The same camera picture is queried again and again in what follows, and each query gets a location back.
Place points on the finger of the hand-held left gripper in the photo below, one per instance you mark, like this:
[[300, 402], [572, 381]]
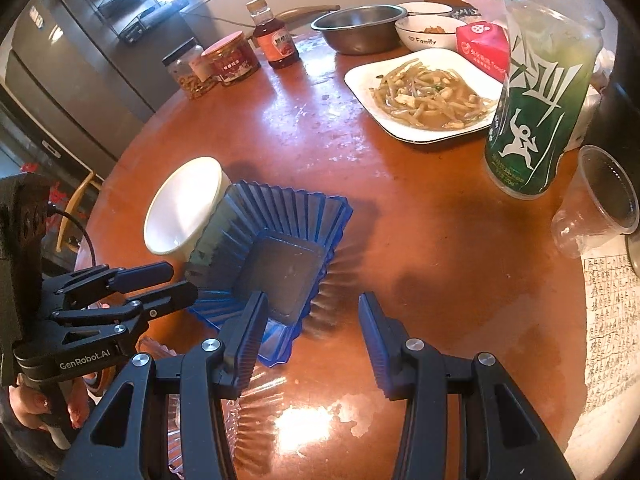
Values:
[[170, 296], [145, 274]]

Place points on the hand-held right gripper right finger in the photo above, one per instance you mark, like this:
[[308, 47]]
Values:
[[377, 350]]

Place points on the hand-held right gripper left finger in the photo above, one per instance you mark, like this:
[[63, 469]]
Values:
[[250, 340]]

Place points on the blue ribbed plastic dish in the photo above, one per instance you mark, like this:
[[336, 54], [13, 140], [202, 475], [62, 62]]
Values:
[[280, 270]]

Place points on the person's left hand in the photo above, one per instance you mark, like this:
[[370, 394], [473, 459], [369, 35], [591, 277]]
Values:
[[30, 405]]

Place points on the curved back wooden chair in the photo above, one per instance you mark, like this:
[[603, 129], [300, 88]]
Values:
[[80, 195], [310, 10]]

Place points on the glass door cabinet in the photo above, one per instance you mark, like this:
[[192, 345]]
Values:
[[15, 155]]

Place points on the black lid snack jar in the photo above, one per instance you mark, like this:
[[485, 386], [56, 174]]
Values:
[[192, 77]]

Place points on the grey refrigerator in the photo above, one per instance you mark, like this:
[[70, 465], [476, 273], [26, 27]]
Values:
[[75, 60]]

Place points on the red lid jar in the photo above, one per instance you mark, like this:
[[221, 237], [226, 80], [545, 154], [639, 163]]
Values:
[[232, 62]]

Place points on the handwritten paper sheet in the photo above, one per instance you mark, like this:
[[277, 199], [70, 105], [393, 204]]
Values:
[[612, 320]]

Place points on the stir-fried bean sprouts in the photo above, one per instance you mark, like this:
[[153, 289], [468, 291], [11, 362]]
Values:
[[430, 97]]

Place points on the brown sauce bottle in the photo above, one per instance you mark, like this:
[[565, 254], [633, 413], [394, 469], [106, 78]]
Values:
[[280, 45]]

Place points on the white square plate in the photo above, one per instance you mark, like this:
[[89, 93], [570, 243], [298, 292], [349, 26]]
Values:
[[365, 80]]

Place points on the clear plastic cup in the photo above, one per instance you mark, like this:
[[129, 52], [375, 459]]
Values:
[[600, 195]]

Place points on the green label clear bottle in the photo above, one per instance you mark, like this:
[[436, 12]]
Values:
[[535, 125]]

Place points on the white printed bowl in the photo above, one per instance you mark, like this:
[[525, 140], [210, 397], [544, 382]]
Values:
[[425, 35]]

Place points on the red tissue pack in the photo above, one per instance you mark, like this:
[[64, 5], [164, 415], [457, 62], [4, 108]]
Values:
[[482, 47]]

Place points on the stainless steel basin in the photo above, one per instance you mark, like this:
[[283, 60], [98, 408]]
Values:
[[357, 30]]

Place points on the plain white bowl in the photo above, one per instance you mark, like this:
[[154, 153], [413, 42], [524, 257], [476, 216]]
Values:
[[425, 8]]

